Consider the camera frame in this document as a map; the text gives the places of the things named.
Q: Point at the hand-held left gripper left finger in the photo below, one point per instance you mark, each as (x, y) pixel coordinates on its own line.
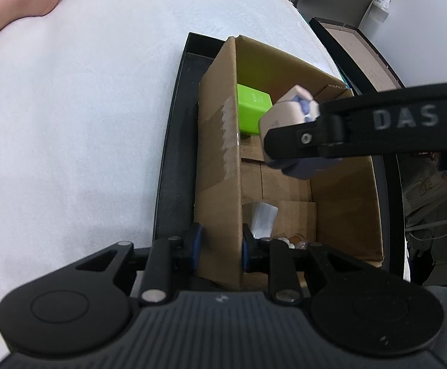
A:
(196, 246)

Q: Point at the black tray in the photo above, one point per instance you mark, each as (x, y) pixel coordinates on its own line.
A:
(173, 184)

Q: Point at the brown cardboard box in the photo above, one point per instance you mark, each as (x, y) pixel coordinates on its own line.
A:
(217, 161)

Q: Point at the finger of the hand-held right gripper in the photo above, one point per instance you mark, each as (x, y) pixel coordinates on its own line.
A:
(289, 144)

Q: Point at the grey cloth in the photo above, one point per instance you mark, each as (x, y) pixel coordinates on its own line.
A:
(444, 315)

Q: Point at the clear plastic packet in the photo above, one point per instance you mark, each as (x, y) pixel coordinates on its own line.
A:
(262, 217)

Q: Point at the green plastic container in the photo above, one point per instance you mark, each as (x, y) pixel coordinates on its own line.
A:
(252, 111)

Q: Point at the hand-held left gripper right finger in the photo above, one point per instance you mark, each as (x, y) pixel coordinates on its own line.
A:
(246, 255)

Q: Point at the beige and purple box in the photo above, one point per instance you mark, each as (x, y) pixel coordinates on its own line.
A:
(285, 113)

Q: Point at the black framed brown board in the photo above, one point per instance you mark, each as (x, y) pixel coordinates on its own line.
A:
(362, 53)

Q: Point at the clear plastic bag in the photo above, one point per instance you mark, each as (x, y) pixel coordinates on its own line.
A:
(427, 196)

